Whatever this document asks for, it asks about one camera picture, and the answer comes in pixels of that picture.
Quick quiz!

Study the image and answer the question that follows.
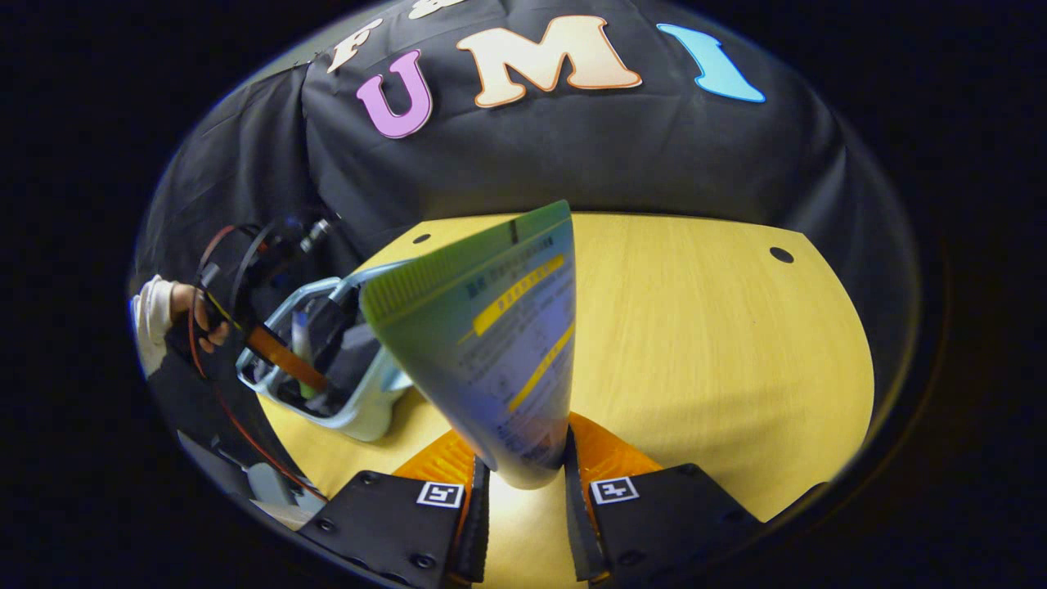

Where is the white green tube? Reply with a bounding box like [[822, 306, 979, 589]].
[[290, 309, 318, 402]]

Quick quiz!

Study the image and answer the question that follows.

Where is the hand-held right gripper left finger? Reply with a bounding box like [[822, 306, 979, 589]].
[[299, 429, 492, 588]]

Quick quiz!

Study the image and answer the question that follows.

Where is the light blue suitcase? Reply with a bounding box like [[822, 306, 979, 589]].
[[236, 260, 416, 443]]

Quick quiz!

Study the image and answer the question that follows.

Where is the red cable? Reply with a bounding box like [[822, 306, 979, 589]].
[[186, 225, 328, 501]]

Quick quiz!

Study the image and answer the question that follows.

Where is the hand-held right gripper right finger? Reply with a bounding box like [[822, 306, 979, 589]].
[[564, 413, 766, 585]]

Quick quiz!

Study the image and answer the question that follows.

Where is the green blue tube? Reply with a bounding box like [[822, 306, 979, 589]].
[[360, 200, 577, 490]]

